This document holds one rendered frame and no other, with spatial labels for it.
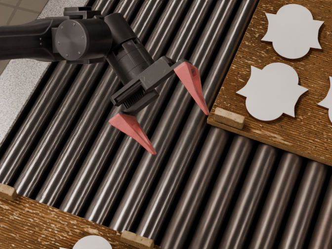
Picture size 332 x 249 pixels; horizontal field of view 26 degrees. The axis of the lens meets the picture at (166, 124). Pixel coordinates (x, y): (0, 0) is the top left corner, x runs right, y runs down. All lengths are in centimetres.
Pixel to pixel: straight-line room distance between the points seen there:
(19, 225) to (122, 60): 42
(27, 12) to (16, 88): 135
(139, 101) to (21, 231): 37
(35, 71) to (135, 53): 50
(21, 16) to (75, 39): 182
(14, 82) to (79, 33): 52
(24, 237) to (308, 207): 51
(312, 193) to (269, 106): 19
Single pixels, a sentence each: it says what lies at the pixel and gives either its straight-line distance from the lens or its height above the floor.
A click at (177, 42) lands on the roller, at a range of 152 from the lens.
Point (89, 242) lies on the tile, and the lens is 128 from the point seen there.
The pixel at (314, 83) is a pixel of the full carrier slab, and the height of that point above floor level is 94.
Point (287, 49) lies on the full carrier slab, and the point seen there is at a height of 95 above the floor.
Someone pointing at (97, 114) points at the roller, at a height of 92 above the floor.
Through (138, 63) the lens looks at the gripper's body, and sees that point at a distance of 103.
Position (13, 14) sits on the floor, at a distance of 283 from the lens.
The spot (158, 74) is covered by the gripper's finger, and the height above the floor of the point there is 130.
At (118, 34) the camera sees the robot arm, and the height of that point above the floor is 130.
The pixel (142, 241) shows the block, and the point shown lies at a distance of 126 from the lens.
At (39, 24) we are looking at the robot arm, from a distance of 106.
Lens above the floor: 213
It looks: 59 degrees down
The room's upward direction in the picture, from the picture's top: straight up
